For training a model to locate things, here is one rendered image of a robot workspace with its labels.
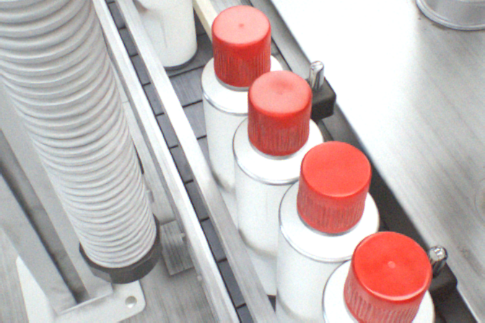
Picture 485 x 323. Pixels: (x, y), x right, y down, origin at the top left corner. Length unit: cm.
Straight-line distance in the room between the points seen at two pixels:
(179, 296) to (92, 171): 35
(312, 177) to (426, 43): 37
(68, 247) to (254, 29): 21
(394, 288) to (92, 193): 13
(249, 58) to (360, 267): 14
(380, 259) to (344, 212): 3
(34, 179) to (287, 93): 16
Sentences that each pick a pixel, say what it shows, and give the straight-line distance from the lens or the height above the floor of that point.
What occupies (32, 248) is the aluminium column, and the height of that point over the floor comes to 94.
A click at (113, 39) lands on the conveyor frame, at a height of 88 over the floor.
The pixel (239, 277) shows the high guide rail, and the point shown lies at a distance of 42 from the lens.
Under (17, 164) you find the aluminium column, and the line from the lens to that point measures 41.
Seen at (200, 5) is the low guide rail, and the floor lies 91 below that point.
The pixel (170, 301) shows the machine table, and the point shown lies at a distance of 56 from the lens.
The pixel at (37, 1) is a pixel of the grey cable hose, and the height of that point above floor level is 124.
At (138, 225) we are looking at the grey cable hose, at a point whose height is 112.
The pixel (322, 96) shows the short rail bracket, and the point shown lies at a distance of 55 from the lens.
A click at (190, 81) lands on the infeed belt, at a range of 62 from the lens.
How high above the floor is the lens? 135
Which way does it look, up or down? 55 degrees down
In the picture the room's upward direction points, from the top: 3 degrees counter-clockwise
